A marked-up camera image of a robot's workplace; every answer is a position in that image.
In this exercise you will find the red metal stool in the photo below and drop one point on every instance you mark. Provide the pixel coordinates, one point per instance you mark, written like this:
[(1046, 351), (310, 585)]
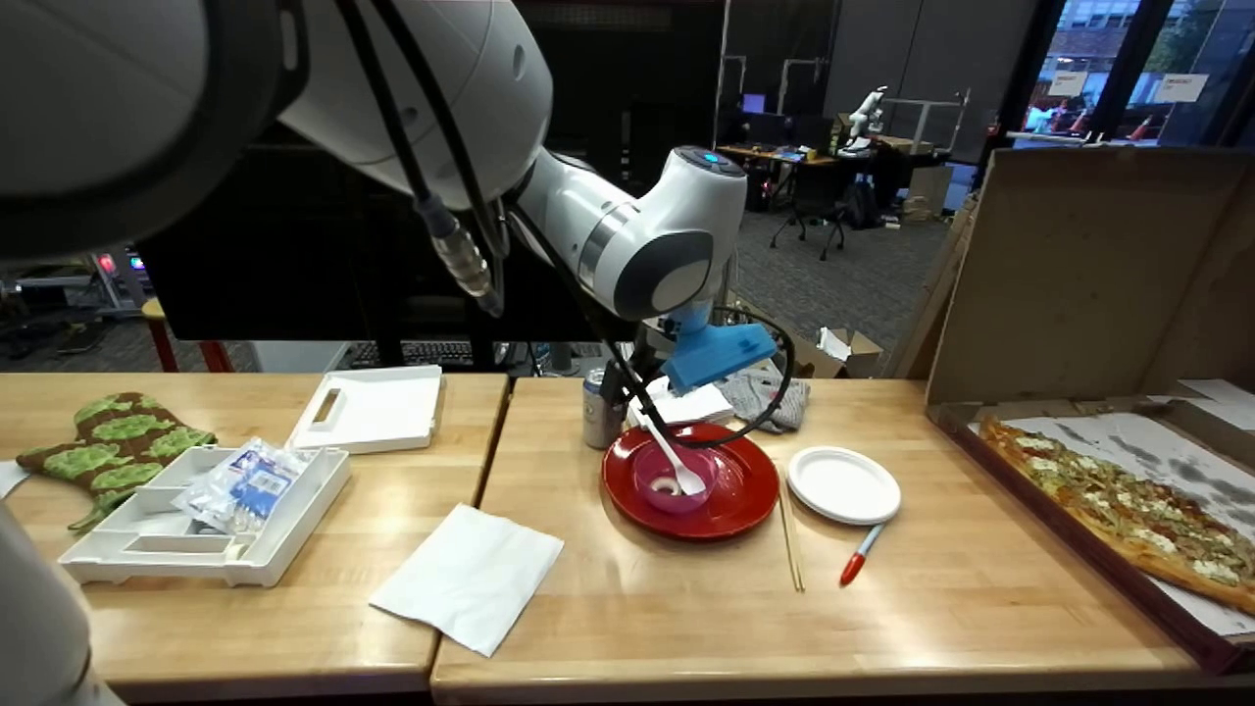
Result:
[(161, 327)]

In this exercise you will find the white plastic spoon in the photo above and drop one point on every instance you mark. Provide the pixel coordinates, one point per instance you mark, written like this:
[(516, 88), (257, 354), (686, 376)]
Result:
[(670, 457)]

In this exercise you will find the grey knitted cloth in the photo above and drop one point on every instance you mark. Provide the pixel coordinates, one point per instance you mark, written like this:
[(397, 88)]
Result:
[(785, 397)]

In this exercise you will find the wooden background desk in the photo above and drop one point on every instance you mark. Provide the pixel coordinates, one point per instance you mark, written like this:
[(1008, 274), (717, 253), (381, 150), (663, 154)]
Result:
[(785, 154)]

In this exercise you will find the open cardboard box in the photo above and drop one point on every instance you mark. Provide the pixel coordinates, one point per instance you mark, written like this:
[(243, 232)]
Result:
[(836, 351)]

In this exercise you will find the white cutting board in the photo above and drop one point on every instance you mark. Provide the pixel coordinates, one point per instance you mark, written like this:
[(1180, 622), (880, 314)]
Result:
[(379, 407)]

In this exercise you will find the clear tape roll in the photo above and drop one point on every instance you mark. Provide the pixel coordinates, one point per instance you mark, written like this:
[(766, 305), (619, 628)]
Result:
[(659, 491)]

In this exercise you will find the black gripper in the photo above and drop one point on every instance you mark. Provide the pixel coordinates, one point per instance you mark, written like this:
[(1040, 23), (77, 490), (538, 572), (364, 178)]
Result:
[(651, 376)]

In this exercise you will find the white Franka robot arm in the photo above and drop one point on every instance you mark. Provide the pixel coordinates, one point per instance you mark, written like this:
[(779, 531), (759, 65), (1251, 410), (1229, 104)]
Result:
[(395, 82)]

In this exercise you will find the white divided tray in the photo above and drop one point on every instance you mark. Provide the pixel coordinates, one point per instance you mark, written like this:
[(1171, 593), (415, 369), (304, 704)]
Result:
[(141, 543)]

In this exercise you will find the black office chair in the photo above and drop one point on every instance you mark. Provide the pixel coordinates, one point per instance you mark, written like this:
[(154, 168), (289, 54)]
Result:
[(812, 198)]

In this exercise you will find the blue and white plastic packets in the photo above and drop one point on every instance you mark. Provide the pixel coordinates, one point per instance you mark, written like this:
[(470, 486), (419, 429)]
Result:
[(257, 486)]

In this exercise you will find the wooden chopstick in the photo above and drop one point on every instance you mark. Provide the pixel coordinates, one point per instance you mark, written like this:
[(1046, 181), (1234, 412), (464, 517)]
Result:
[(788, 551)]

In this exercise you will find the red plate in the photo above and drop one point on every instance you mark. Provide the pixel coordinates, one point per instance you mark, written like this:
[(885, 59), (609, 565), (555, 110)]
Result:
[(749, 496)]

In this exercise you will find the cardboard pizza box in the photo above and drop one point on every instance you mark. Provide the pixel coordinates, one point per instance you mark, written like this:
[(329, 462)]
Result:
[(1085, 278)]

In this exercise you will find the purple bowl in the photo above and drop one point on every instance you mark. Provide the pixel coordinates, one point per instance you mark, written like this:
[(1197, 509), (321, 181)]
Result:
[(711, 471)]

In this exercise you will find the silver drink can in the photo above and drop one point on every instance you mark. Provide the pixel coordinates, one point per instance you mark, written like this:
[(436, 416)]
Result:
[(600, 412)]

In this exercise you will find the green brown knitted mitt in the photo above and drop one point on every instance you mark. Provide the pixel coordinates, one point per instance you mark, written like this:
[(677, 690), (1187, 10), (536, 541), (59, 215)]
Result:
[(110, 444)]

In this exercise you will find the rectangular pizza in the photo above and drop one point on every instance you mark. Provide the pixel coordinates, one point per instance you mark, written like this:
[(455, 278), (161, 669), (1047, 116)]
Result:
[(1124, 510)]

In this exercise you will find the white paper napkin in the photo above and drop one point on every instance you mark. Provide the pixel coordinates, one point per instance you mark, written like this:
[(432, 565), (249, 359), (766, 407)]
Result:
[(464, 575)]

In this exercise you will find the small white background robot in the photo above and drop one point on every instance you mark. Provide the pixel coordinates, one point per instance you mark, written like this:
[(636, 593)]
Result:
[(863, 120)]

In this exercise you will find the small white plate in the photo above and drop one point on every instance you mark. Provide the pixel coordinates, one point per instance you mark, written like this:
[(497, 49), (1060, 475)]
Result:
[(846, 486)]

